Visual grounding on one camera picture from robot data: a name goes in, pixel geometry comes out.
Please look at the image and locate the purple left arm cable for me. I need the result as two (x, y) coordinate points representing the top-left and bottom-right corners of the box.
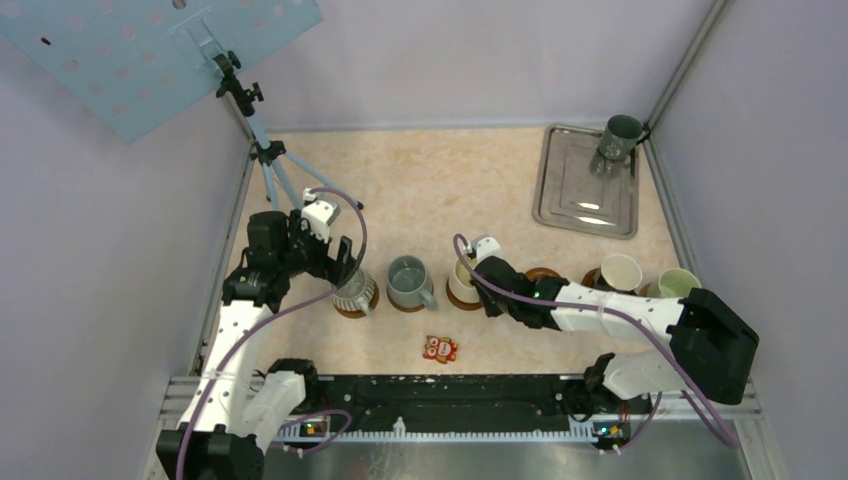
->
(174, 186), (369, 480)

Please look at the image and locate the light green mug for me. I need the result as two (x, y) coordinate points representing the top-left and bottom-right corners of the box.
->
(646, 268), (702, 298)

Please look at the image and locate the black mug white inside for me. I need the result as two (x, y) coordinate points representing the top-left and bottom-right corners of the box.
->
(593, 253), (643, 293)

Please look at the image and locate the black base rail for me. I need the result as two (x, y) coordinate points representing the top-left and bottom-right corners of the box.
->
(258, 374), (654, 417)

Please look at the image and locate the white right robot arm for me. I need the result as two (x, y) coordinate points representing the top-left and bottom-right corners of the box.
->
(463, 256), (760, 412)

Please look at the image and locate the blue perforated panel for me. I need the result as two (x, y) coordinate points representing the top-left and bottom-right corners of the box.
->
(1, 0), (323, 143)

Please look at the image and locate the dark green mug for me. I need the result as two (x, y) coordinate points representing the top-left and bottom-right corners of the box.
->
(589, 114), (646, 177)

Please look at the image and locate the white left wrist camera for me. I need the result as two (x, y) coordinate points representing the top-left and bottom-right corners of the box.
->
(300, 188), (340, 244)

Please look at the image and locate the cream mug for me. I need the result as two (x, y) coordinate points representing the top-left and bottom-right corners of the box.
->
(448, 260), (480, 305)

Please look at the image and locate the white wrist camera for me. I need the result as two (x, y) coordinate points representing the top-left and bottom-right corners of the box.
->
(466, 235), (503, 262)
(300, 188), (340, 244)

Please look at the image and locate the red owl toy block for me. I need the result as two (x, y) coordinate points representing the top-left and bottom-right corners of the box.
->
(422, 335), (459, 364)

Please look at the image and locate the brown wooden coaster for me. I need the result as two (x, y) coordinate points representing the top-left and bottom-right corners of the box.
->
(446, 285), (482, 311)
(388, 295), (427, 313)
(581, 267), (600, 288)
(334, 290), (380, 319)
(525, 267), (561, 282)

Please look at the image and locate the grey ribbed mug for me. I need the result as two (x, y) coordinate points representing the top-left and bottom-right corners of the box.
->
(331, 268), (378, 310)

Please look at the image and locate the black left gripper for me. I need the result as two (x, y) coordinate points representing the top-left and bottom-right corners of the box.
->
(278, 208), (356, 285)

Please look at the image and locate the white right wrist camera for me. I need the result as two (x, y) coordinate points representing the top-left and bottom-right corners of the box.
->
(466, 235), (503, 262)

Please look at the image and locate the grey blue mug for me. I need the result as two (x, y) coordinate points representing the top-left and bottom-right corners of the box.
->
(387, 255), (438, 311)

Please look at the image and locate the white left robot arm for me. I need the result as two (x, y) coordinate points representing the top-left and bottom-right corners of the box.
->
(155, 200), (361, 479)

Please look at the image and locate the silver metal tray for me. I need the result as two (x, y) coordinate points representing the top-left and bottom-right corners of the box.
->
(532, 124), (639, 240)

